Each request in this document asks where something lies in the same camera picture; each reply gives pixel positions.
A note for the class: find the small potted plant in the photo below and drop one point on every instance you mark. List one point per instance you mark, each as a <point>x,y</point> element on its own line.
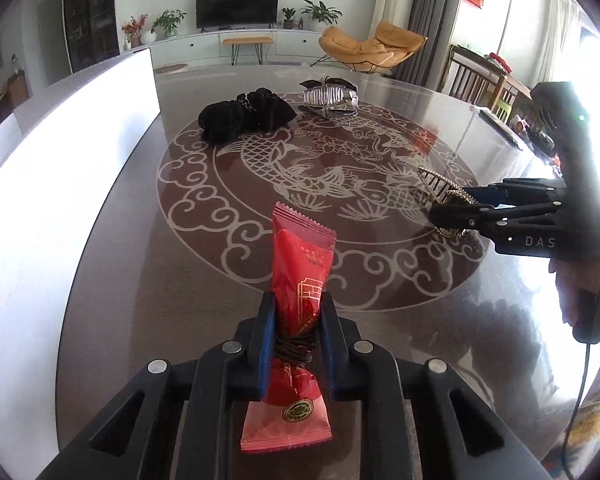
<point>288,17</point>

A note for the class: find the wooden bench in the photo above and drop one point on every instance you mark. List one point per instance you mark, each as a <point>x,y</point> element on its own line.
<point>247,40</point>

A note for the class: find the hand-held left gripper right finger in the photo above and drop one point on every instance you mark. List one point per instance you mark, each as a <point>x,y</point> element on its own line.
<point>330,355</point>

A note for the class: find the black velvet scrunchie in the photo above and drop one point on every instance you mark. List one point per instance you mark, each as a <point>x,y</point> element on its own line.
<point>235,117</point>

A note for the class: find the grey curtain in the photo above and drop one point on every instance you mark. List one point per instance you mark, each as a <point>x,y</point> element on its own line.
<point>435,15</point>

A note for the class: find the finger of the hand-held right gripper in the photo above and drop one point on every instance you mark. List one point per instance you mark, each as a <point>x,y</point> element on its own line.
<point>510,192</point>
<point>480,217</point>

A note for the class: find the white TV cabinet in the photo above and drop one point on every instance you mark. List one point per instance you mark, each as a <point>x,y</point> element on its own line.
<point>190,47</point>

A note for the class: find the black television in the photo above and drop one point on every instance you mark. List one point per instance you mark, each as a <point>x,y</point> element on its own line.
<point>237,6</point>

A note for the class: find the red flower arrangement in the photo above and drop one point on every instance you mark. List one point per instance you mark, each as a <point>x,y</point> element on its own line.
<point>132,27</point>

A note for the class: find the red snack packet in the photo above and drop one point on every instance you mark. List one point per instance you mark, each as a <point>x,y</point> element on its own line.
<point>300,265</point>

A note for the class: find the orange lounge chair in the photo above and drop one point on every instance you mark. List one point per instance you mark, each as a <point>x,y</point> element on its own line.
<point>365,47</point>

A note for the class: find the bushy green potted plant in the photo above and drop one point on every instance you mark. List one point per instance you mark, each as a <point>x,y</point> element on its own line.
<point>169,22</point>

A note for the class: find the wooden dining chair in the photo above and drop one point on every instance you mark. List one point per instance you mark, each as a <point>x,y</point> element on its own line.
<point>475,80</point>

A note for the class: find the person's right hand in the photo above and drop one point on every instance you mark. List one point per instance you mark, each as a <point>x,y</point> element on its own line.
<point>564,277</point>

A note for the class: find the dark display cabinet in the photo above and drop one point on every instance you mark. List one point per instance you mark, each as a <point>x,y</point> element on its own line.
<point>90,15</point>

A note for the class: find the large leafy potted plant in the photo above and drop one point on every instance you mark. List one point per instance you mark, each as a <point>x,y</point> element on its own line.
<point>322,12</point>

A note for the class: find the white round vase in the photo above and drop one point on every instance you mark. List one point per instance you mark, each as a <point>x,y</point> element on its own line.
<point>148,37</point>

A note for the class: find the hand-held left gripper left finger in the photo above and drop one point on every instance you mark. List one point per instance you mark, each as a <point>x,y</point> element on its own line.
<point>266,340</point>

